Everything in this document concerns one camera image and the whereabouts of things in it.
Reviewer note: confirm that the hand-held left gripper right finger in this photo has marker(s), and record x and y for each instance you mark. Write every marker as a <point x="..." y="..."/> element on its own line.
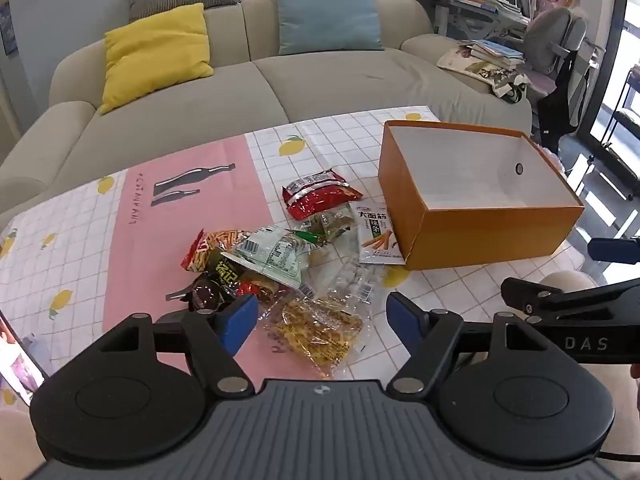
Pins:
<point x="402" y="312"/>

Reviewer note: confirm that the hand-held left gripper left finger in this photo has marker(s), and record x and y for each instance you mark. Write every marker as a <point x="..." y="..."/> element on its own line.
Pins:
<point x="240" y="320"/>

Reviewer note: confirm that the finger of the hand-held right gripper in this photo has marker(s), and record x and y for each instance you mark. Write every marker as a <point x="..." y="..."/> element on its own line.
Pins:
<point x="550" y="297"/>
<point x="615" y="249"/>

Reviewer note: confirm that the clear white candy packet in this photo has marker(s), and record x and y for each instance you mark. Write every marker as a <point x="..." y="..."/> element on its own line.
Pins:
<point x="350" y="280"/>

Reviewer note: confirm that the clear yellow snack packet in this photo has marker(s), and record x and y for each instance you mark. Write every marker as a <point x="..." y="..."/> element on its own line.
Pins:
<point x="310" y="332"/>

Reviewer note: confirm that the orange cardboard box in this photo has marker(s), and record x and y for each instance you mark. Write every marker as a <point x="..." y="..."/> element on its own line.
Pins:
<point x="475" y="235"/>

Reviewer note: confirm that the clear green snack packet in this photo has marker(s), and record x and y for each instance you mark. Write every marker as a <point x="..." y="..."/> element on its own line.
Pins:
<point x="330" y="222"/>

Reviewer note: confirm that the dark snack packet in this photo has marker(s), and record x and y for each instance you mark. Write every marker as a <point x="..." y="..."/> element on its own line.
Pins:
<point x="220" y="280"/>

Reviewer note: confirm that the white green label snack packet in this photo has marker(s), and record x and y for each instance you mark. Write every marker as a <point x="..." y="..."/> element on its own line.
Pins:
<point x="270" y="255"/>

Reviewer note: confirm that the orange striped stick snack packet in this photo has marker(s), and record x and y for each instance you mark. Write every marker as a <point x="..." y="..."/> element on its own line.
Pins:
<point x="210" y="247"/>

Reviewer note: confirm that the white stick print snack packet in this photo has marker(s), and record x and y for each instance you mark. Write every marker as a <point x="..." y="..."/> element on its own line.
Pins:
<point x="375" y="230"/>

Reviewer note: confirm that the lemon print tablecloth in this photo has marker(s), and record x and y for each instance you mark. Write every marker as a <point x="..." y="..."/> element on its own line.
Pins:
<point x="175" y="260"/>

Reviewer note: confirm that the metal rack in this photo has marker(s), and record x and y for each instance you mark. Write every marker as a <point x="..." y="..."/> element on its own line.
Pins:
<point x="620" y="125"/>

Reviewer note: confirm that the red foil snack packet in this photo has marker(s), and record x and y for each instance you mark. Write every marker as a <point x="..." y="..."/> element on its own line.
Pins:
<point x="320" y="195"/>

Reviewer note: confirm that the black hanging garment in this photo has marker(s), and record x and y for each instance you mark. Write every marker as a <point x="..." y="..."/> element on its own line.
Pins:
<point x="562" y="95"/>

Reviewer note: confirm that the printed tote bag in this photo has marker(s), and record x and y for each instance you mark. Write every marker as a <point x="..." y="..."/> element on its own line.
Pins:
<point x="480" y="72"/>

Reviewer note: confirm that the grey office chair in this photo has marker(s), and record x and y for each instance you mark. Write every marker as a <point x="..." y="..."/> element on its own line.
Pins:
<point x="555" y="35"/>

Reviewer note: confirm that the colourful printed panel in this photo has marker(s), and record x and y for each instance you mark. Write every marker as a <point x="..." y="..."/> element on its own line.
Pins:
<point x="20" y="360"/>

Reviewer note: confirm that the stack of books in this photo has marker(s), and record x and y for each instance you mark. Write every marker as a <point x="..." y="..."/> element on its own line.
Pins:
<point x="492" y="52"/>

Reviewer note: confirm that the beige fabric sofa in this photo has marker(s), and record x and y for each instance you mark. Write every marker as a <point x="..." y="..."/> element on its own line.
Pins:
<point x="320" y="85"/>

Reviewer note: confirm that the glass balcony door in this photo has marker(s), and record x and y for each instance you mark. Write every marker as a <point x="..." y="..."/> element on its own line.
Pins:
<point x="617" y="5"/>

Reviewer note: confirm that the grey white desk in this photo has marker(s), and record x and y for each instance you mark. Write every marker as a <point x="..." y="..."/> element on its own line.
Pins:
<point x="480" y="22"/>

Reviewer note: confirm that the yellow pillow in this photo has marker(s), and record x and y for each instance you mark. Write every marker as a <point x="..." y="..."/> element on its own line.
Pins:
<point x="150" y="55"/>

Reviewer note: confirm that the light blue pillow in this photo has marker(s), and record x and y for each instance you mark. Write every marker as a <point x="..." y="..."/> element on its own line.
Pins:
<point x="325" y="15"/>

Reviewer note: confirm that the wall poster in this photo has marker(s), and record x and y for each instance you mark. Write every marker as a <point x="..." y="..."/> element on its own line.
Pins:
<point x="7" y="20"/>

